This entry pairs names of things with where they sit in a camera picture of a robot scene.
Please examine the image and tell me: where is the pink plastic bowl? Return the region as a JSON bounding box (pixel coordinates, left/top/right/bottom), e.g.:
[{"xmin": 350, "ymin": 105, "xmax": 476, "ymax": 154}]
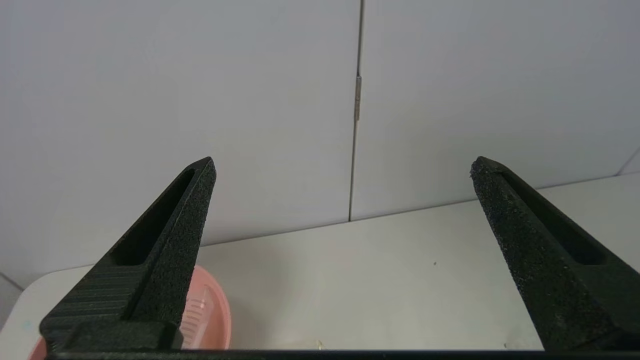
[{"xmin": 27, "ymin": 264, "xmax": 232, "ymax": 351}]

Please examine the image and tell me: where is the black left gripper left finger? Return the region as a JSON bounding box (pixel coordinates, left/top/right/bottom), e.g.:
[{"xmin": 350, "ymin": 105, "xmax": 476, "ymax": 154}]
[{"xmin": 39, "ymin": 156, "xmax": 217, "ymax": 351}]

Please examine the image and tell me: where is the yellow pigment test tube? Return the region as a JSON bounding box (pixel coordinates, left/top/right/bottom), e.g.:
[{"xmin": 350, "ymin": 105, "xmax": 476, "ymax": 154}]
[{"xmin": 181, "ymin": 296, "xmax": 213, "ymax": 350}]

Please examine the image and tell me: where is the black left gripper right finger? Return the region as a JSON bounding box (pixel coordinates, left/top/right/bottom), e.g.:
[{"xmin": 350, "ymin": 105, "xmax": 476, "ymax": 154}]
[{"xmin": 470, "ymin": 156, "xmax": 640, "ymax": 351}]

